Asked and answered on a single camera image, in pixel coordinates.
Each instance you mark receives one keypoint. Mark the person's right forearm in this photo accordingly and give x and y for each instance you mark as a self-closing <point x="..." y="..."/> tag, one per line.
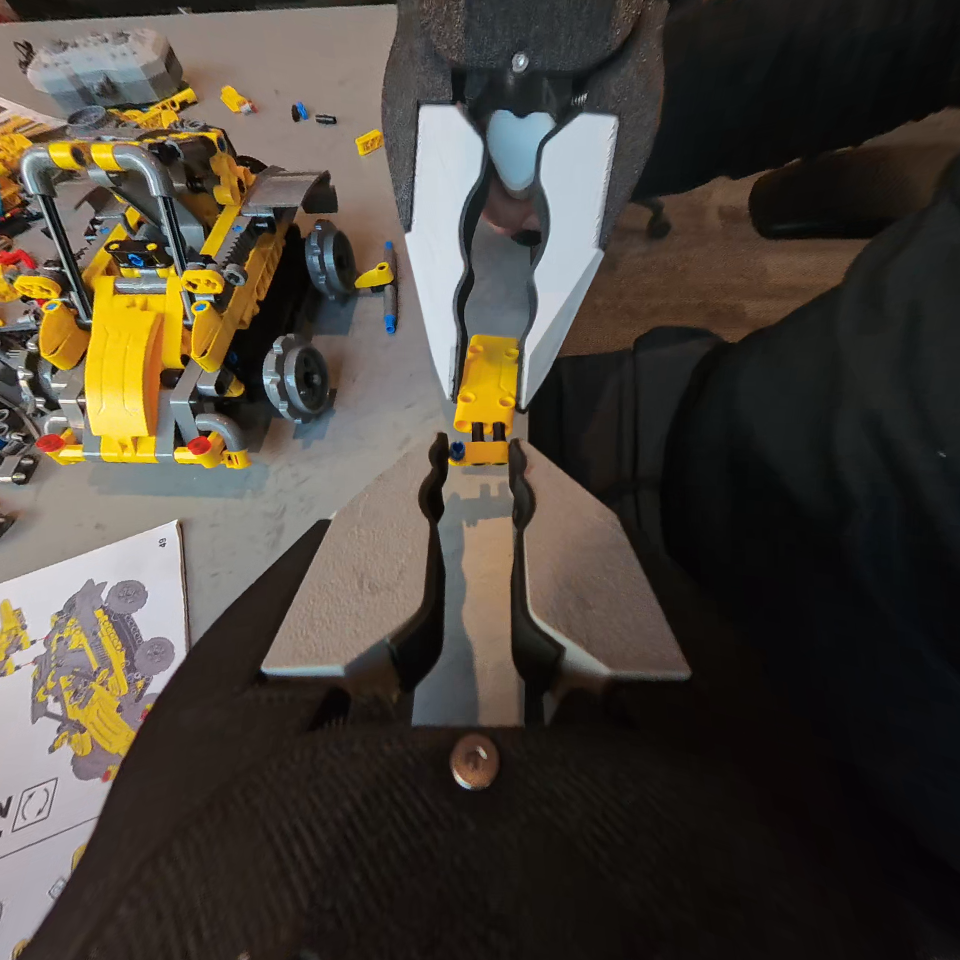
<point x="787" y="75"/>

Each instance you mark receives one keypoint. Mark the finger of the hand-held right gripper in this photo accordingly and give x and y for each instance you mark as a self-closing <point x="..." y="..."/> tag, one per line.
<point x="574" y="225"/>
<point x="439" y="225"/>

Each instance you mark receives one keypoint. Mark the black chair caster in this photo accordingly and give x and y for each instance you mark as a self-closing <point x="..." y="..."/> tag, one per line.
<point x="660" y="221"/>

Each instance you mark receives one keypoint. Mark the grey toothed wheel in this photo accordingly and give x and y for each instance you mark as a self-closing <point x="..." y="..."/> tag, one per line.
<point x="88" y="118"/>

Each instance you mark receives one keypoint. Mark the yellow grey toy vehicle model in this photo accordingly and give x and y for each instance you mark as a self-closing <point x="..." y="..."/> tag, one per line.
<point x="150" y="322"/>

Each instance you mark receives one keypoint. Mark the yellow wedge piece orange tip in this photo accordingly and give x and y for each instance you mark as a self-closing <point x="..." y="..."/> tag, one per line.
<point x="234" y="97"/>

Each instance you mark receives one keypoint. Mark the yellow crossed beam assembly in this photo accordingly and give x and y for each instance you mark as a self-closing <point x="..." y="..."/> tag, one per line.
<point x="161" y="105"/>

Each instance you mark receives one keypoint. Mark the person's right hand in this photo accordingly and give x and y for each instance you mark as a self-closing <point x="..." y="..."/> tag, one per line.
<point x="510" y="217"/>

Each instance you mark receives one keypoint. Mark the yellow two-hole connector block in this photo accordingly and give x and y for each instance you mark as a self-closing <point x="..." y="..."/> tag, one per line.
<point x="370" y="142"/>

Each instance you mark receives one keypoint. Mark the yellow striped leaflet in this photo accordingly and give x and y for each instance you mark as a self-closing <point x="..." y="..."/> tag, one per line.
<point x="30" y="112"/>

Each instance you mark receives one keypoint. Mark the grey box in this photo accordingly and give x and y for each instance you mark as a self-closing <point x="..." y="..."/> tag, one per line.
<point x="105" y="67"/>

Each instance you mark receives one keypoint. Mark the instruction booklet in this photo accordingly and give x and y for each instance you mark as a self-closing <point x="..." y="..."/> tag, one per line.
<point x="75" y="675"/>

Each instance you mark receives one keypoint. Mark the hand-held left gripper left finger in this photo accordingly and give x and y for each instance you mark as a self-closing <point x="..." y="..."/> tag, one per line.
<point x="360" y="592"/>

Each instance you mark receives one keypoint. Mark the short yellow beam with pins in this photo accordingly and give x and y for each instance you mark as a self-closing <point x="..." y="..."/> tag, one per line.
<point x="484" y="452"/>

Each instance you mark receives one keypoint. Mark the grey shaft with yellow lever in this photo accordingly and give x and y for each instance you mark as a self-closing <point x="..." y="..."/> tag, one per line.
<point x="388" y="289"/>

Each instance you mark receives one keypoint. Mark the yellow rectangular building panel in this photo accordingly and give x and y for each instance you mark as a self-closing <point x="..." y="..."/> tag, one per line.
<point x="487" y="382"/>

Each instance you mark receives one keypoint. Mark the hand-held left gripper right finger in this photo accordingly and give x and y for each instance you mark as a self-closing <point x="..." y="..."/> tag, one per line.
<point x="592" y="592"/>

